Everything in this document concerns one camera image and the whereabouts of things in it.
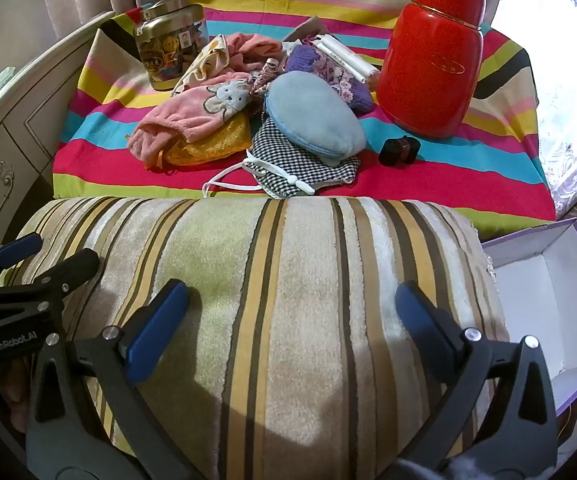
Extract white yellow printed cloth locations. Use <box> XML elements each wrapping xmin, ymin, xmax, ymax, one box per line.
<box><xmin>171</xmin><ymin>35</ymin><xmax>234</xmax><ymax>98</ymax></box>

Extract red thermos flask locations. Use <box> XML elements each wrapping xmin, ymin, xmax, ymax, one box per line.
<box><xmin>375</xmin><ymin>0</ymin><xmax>486</xmax><ymax>140</ymax></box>

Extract yellow glitter pouch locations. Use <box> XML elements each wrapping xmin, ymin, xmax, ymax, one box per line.
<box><xmin>165</xmin><ymin>111</ymin><xmax>253</xmax><ymax>166</ymax></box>

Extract pink fleece bunny cloth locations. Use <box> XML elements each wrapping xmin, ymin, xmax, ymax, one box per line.
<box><xmin>127</xmin><ymin>71</ymin><xmax>254</xmax><ymax>168</ymax></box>

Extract white plastic bag roll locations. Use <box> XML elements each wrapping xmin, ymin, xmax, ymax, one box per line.
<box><xmin>313</xmin><ymin>34</ymin><xmax>381</xmax><ymax>88</ymax></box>

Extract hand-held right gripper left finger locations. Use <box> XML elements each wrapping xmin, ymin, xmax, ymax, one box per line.
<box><xmin>25</xmin><ymin>279</ymin><xmax>204</xmax><ymax>480</ymax></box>

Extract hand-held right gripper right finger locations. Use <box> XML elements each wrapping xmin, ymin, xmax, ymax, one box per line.
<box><xmin>395</xmin><ymin>281</ymin><xmax>559</xmax><ymax>478</ymax></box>

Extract purple patterned knit sock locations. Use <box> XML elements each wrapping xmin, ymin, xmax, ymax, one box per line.
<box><xmin>284</xmin><ymin>44</ymin><xmax>375</xmax><ymax>115</ymax></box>

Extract gold lidded glass jar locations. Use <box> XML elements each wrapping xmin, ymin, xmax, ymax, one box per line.
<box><xmin>133</xmin><ymin>2</ymin><xmax>208</xmax><ymax>92</ymax></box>

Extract beige striped plush blanket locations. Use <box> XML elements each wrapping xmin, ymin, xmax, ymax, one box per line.
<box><xmin>0</xmin><ymin>196</ymin><xmax>511</xmax><ymax>480</ymax></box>

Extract small brown patterned cloth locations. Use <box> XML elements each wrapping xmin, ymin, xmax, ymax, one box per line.
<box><xmin>250</xmin><ymin>57</ymin><xmax>282</xmax><ymax>96</ymax></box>

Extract pale flat packet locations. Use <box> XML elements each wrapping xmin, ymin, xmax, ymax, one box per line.
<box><xmin>283</xmin><ymin>16</ymin><xmax>330</xmax><ymax>43</ymax></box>

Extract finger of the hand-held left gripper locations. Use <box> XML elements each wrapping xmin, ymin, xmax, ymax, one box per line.
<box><xmin>0</xmin><ymin>248</ymin><xmax>100</xmax><ymax>313</ymax></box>
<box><xmin>0</xmin><ymin>232</ymin><xmax>44</xmax><ymax>286</ymax></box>

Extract white purple cardboard box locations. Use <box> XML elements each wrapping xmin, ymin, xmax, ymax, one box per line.
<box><xmin>482</xmin><ymin>217</ymin><xmax>577</xmax><ymax>417</ymax></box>

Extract houndstooth face mask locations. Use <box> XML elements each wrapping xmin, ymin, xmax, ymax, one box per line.
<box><xmin>202</xmin><ymin>117</ymin><xmax>361</xmax><ymax>200</ymax></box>

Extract colourful striped tablecloth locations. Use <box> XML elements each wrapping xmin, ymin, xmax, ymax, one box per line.
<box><xmin>52</xmin><ymin>0</ymin><xmax>558</xmax><ymax>222</ymax></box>

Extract light blue soft pouch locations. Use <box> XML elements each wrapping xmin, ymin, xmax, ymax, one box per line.
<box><xmin>263</xmin><ymin>70</ymin><xmax>365</xmax><ymax>166</ymax></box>

